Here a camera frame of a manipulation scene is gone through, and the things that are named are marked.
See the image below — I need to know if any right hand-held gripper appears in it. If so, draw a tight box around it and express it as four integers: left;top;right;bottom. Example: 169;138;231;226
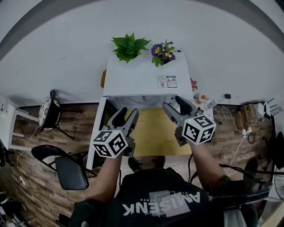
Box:
162;96;217;147

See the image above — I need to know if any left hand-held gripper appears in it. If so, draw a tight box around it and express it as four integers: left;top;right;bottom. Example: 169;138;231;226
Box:
92;107;140;159

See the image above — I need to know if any person's left forearm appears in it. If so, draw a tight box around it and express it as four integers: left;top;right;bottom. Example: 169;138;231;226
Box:
85;153;123;201

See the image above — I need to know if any person's right forearm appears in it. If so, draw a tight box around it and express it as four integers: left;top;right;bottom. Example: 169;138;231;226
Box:
190;141;227;194

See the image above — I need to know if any small white cabinet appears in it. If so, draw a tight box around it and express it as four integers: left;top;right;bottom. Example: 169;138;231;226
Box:
193;97;215;133

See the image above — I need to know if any white microwave door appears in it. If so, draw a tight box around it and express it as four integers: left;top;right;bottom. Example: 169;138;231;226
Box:
86;97;118;170

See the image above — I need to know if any clear plastic water bottle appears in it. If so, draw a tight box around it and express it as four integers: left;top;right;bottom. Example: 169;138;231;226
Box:
204;99;218;111

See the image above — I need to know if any wooden table with black base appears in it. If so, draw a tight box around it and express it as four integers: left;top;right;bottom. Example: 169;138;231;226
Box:
101;69;193;157

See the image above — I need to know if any person's left black shoe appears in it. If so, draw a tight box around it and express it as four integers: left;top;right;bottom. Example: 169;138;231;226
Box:
128;157;143;172

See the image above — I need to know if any person's black shoe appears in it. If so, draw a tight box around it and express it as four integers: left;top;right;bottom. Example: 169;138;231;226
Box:
128;157;143;172
155;155;166;169

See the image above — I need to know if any white microwave oven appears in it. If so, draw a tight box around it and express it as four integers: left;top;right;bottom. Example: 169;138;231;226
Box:
103;52;194;110

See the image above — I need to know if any person's right black shoe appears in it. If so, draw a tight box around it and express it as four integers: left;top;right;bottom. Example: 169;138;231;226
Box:
155;155;166;169

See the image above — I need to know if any purple flower potted plant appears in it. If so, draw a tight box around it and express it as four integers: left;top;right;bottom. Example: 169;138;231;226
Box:
150;39;176;68

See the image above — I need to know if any green leafy potted plant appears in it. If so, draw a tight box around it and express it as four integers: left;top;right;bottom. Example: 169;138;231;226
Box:
110;32;152;64

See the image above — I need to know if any black folding chair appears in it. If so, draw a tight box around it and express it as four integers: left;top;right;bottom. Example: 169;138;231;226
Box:
31;144;99;191

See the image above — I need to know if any black stool with patterned cushion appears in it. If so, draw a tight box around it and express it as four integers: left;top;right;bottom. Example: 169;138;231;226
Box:
38;89;84;141

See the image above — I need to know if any white router with black antennas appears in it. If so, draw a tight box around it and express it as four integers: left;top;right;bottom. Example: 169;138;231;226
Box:
257;98;281;118

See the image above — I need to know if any person's black printed shirt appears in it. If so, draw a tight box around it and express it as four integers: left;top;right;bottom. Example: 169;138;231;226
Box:
68;167;259;227

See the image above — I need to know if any black round stand base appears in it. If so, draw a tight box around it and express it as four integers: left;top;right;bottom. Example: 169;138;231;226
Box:
243;157;259;180

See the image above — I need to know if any white side table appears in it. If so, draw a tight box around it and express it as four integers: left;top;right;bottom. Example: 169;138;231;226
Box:
0;103;39;152

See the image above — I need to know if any white cloth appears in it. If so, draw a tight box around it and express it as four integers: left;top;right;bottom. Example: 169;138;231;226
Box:
223;209;248;227

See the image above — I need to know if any black floor equipment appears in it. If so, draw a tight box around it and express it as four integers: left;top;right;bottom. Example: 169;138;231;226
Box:
0;192;27;227

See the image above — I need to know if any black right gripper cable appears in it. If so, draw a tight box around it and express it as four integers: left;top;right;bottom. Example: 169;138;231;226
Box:
187;153;198;185

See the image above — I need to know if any cardboard box with cables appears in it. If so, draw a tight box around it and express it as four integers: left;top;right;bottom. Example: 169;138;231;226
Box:
235;103;263;130

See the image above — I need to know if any long white power cable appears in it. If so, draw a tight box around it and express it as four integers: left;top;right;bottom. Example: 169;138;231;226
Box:
226;133;247;169

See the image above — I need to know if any thin white floor cable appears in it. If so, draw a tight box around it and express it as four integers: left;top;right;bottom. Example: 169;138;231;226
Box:
16;124;42;187

